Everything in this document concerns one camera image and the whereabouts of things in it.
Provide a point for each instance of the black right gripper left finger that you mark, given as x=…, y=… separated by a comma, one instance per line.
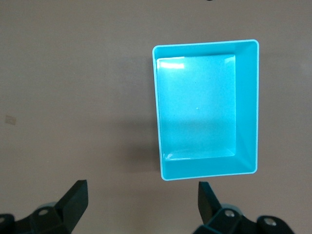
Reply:
x=70, y=204

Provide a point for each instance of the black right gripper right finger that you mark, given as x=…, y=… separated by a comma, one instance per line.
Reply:
x=209, y=207

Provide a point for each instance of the blue plastic box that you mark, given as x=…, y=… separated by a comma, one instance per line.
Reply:
x=200, y=107

